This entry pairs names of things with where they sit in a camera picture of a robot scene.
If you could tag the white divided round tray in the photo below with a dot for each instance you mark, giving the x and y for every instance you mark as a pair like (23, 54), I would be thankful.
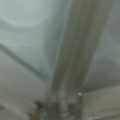
(59, 59)

